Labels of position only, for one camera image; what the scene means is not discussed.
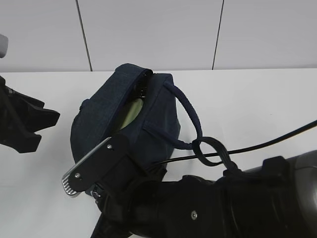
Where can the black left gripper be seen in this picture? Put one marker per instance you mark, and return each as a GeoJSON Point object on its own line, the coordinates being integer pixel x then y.
{"type": "Point", "coordinates": [13, 132]}

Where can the navy blue lunch bag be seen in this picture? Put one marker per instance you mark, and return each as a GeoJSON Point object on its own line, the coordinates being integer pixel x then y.
{"type": "Point", "coordinates": [123, 134]}

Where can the green lidded glass container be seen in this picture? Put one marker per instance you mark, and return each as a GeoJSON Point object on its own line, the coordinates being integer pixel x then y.
{"type": "Point", "coordinates": [130, 112]}

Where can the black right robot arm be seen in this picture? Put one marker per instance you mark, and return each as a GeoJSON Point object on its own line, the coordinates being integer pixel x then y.
{"type": "Point", "coordinates": [285, 207]}

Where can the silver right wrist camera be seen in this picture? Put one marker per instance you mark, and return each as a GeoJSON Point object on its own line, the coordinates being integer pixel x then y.
{"type": "Point", "coordinates": [95, 165]}

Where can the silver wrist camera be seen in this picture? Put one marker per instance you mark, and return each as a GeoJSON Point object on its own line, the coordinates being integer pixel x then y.
{"type": "Point", "coordinates": [3, 45]}
{"type": "Point", "coordinates": [95, 165]}

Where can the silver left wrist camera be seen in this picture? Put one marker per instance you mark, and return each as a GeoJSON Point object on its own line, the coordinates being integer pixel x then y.
{"type": "Point", "coordinates": [3, 45]}

